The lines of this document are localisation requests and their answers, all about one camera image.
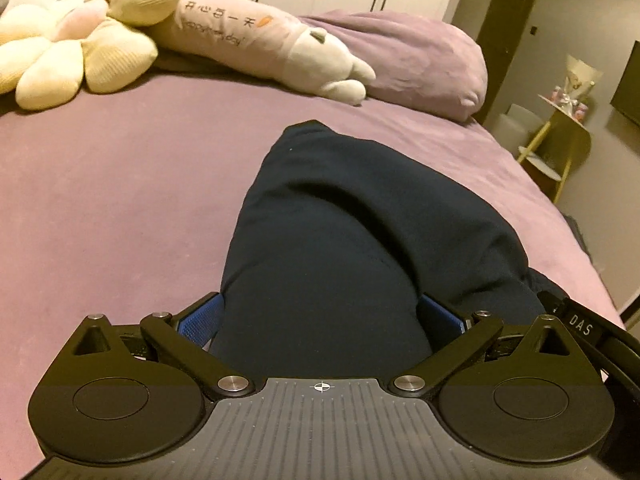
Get dark wooden door frame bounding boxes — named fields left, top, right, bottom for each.
left=474, top=0, right=544, bottom=127

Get pink plush toy grey hooves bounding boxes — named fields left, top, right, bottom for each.
left=0, top=0, right=57, bottom=15

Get yellow side table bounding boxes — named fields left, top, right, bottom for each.
left=516, top=92, right=594, bottom=206

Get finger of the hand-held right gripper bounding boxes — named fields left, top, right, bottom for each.
left=537, top=290, right=610, bottom=347

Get white round bin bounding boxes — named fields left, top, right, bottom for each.
left=491, top=102, right=544, bottom=150

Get purple pillow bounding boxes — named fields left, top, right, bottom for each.
left=299, top=10, right=489, bottom=122

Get cream flower plush cushion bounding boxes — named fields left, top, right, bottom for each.
left=0, top=0, right=188, bottom=112

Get long lilac plush pillow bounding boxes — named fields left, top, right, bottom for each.
left=149, top=0, right=377, bottom=106

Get small pink table ornaments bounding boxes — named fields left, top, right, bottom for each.
left=549, top=87, right=590, bottom=122

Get purple bed sheet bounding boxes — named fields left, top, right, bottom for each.
left=0, top=67, right=625, bottom=480

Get paper-wrapped bouquet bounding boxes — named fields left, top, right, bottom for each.
left=564, top=54, right=604, bottom=107

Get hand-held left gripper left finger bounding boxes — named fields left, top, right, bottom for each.
left=74, top=292, right=256, bottom=398

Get dark navy garment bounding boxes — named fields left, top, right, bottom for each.
left=207, top=120, right=557, bottom=380

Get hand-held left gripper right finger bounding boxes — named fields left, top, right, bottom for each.
left=391, top=294, right=572, bottom=398

